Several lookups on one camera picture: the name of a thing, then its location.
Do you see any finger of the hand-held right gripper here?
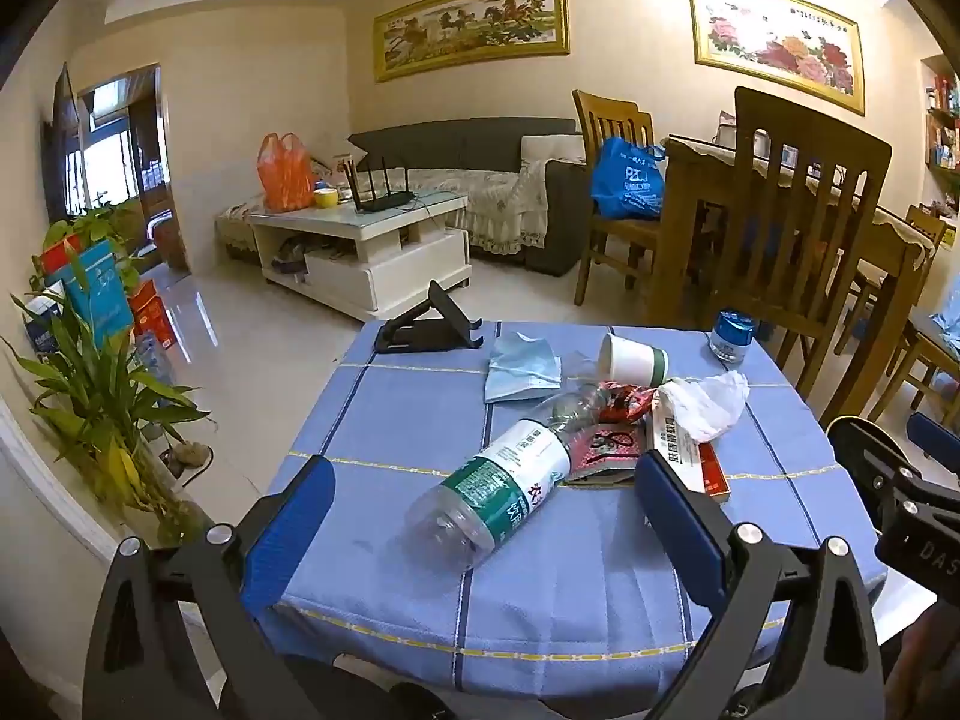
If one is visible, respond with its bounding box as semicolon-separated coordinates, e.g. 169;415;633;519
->
825;416;925;533
906;411;960;466

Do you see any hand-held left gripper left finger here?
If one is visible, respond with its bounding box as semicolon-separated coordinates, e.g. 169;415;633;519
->
82;456;338;720

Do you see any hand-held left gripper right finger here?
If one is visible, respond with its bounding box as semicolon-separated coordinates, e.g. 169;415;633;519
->
636;450;890;720

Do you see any white green medicine box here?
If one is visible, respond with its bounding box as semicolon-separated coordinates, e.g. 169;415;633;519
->
646;388;713;496

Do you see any white tissue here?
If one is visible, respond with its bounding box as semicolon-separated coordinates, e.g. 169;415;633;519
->
660;370;749;442

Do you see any red snack wrapper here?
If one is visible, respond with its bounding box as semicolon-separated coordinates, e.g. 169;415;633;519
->
596;382;661;425

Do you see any white paper cup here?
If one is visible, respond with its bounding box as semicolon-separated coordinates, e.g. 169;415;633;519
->
598;333;670;389

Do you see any clear plastic water bottle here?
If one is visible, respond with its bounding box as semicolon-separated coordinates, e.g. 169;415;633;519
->
405;381;612;569

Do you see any blue face mask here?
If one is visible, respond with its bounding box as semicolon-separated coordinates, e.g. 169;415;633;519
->
484;330;562;404

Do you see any red cigarette box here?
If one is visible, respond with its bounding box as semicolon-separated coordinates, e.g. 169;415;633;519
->
694;441;733;503

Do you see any wooden chair with cushion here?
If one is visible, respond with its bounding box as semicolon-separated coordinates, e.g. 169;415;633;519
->
870;307;960;421

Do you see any dark packet with red print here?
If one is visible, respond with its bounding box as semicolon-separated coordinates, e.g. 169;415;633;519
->
562;424;646;485

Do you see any blue checked tablecloth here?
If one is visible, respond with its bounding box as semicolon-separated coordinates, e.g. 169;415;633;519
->
255;321;890;691

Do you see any wooden dining table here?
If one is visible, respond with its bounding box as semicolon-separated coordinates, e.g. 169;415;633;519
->
664;131;938;421

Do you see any blue lidded jar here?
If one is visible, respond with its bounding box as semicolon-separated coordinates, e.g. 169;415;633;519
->
709;309;757;365

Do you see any black phone stand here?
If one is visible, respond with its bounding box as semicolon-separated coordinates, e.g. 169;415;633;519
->
373;280;487;355

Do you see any bamboo plant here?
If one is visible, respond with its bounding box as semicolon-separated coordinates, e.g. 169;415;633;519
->
0;240;218;541

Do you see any red gift box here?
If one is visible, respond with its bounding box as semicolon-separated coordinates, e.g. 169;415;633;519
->
127;279;177;350

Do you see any white coffee table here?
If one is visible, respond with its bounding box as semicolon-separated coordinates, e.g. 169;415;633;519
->
247;193;473;322

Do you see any blue gift box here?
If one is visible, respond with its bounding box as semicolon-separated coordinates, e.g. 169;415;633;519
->
64;240;136;350

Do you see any large wooden chair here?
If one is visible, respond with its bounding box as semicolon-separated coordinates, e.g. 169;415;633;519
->
694;86;920;428

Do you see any black router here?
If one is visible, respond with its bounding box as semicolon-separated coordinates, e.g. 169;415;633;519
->
343;156;419;212

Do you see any blue shopping bag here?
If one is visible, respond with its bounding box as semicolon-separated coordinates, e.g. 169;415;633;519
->
590;136;668;222

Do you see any orange plastic bag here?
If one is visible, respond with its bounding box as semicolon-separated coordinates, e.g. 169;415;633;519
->
257;132;316;213

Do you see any leafy pothos plant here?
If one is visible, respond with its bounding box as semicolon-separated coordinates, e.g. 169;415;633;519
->
30;202;143;293

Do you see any lace sofa cover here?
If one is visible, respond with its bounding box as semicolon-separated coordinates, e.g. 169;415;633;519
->
405;157;571;256

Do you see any dark grey sofa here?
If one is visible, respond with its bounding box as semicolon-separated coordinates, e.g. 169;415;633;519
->
215;118;601;276

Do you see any framed peony painting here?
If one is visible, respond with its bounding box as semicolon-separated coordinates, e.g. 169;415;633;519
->
686;0;867;117

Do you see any black television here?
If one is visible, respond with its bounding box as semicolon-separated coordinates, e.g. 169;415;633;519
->
41;64;83;222

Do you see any framed horse painting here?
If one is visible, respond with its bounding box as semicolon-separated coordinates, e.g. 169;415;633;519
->
373;0;569;83

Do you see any wall shelf with items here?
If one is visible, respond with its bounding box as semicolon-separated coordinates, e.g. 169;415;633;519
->
919;52;960;226

